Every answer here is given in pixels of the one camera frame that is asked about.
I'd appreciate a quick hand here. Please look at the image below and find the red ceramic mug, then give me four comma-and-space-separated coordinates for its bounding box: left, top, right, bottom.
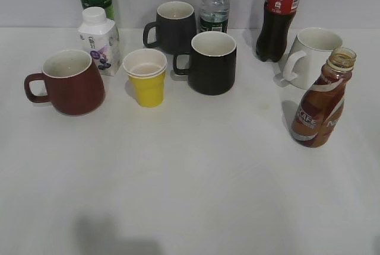
24, 49, 105, 116

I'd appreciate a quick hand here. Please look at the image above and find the dark grey mug rear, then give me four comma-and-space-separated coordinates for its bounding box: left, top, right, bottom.
142, 1, 197, 55

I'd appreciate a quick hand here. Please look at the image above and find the white ceramic mug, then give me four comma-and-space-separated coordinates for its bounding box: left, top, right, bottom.
283, 27, 343, 90

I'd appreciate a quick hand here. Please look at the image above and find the white yogurt carton bottle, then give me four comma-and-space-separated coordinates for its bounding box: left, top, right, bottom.
78, 7, 121, 76

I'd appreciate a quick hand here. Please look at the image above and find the yellow paper cup stack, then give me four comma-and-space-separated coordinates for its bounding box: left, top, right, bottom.
123, 49, 167, 108

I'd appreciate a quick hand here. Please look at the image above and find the brown Nescafe coffee bottle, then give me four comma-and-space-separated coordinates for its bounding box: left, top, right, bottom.
290, 47, 356, 148

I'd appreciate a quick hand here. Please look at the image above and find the cola bottle red label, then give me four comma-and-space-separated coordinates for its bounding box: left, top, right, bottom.
255, 0, 300, 62

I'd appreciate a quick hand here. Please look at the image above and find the black mug front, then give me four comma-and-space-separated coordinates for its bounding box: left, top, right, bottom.
173, 31, 237, 95

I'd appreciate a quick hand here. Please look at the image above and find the clear water bottle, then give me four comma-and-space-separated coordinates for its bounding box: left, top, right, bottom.
199, 0, 230, 33

